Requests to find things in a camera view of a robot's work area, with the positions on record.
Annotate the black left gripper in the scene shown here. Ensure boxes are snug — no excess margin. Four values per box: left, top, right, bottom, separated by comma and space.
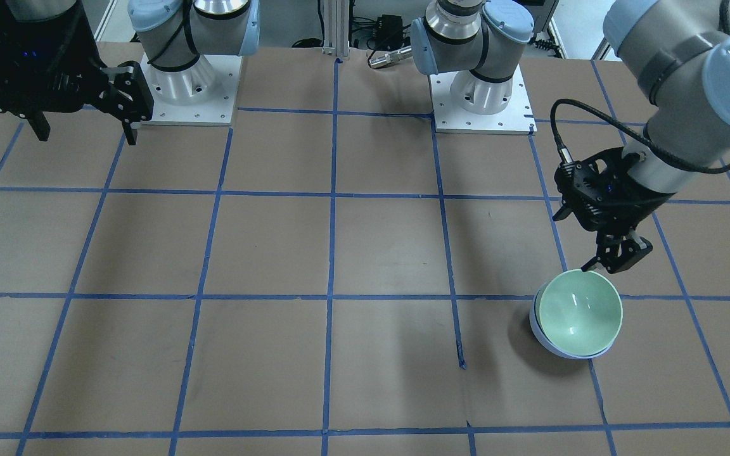
551, 147, 671, 274

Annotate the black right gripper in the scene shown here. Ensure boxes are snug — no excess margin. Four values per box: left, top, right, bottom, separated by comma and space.
0, 1, 154, 146

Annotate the light green bowl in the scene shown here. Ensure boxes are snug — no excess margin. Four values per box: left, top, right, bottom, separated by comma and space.
535, 269, 624, 355

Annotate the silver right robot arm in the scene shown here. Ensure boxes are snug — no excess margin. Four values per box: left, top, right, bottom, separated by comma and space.
0, 1, 260, 145

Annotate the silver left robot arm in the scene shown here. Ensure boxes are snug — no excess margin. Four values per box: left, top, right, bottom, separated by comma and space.
549, 1, 730, 274

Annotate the light blue bowl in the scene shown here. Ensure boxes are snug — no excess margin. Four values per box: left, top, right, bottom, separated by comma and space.
529, 285, 616, 360

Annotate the silver cylindrical connector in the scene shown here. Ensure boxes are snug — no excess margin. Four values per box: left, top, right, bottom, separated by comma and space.
368, 46, 413, 70

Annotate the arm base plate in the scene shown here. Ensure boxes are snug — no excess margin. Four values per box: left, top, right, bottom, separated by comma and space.
140, 55, 244, 127
428, 66, 537, 135

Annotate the aluminium frame post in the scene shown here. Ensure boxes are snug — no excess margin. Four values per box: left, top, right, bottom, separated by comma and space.
318, 0, 351, 61

